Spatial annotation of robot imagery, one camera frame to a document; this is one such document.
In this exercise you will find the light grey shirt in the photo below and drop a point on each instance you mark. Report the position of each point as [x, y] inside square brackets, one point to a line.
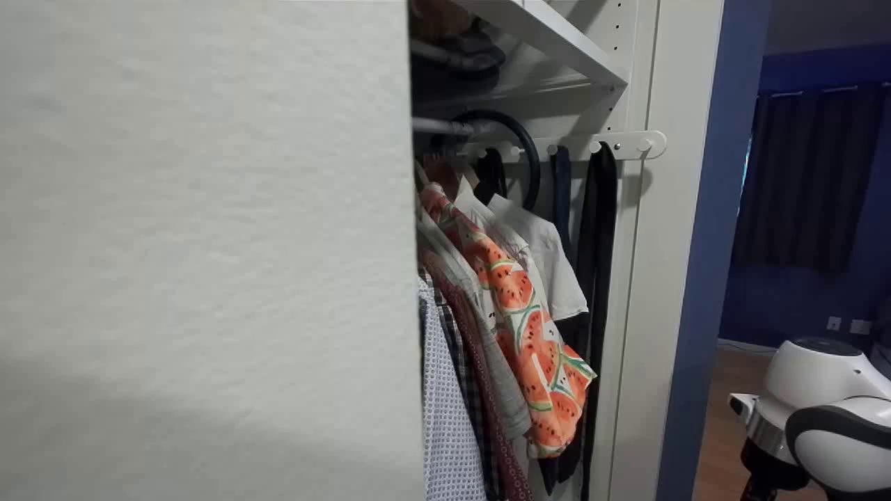
[450, 264]

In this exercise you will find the orange watermelon print shirt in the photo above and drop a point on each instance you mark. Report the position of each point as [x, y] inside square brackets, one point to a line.
[520, 323]

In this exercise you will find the white wall outlet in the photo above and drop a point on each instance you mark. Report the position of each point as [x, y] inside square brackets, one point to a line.
[835, 323]
[861, 327]

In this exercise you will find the white hook rail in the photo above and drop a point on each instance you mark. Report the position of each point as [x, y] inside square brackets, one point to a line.
[641, 142]

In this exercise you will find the white wardrobe frame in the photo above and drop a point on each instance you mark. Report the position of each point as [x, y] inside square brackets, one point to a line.
[649, 278]

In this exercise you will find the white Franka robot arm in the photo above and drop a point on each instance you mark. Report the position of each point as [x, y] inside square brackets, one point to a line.
[836, 380]

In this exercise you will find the white closet shelf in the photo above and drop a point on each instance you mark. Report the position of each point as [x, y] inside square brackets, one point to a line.
[559, 36]

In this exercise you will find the dark red shirt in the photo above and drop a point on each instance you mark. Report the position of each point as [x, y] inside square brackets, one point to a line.
[489, 398]

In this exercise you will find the dark folded clothes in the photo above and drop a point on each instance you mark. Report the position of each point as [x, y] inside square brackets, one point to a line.
[456, 44]

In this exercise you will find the white shirt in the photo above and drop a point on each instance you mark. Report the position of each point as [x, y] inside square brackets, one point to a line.
[546, 260]

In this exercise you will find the black hanging ties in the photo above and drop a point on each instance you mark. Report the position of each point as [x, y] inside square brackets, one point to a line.
[601, 241]

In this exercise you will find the grey closet rod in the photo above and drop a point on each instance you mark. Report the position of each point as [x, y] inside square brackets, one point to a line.
[446, 125]

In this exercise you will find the checked shirt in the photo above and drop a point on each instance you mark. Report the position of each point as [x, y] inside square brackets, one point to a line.
[450, 426]

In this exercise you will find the dark window curtain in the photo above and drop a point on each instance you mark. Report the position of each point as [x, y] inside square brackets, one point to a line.
[809, 177]

